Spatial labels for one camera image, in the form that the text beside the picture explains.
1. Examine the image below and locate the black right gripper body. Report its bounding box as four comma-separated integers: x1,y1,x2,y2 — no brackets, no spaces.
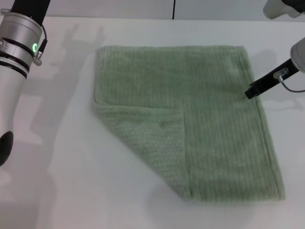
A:
249,58,299,95

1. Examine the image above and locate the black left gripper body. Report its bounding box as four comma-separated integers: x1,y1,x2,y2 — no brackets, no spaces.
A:
10,0,51,25

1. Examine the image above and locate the light green fluffy towel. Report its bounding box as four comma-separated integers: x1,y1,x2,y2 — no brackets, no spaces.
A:
91,44,287,201

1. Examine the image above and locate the gray right arm connector cable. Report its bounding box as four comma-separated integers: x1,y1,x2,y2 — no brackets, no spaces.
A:
273,68,305,93

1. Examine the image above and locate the black left arm connector cable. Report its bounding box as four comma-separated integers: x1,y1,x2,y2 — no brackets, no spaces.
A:
33,23,49,66

